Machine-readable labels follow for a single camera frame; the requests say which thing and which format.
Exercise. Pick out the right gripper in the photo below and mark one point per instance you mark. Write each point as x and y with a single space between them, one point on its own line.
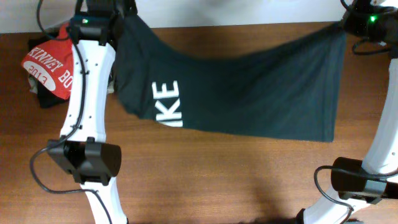
352 17

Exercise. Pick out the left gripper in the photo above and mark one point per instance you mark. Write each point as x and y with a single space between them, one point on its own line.
131 7

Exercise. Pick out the dark green t-shirt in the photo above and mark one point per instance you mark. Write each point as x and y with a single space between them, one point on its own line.
287 92

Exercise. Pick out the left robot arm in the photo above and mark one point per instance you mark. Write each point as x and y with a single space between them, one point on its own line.
82 150

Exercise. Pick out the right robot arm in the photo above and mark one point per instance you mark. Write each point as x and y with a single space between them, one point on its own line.
350 185

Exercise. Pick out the red printed t-shirt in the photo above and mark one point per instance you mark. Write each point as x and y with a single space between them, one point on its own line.
51 64

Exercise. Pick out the khaki folded garment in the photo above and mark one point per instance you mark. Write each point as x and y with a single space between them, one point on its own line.
110 87

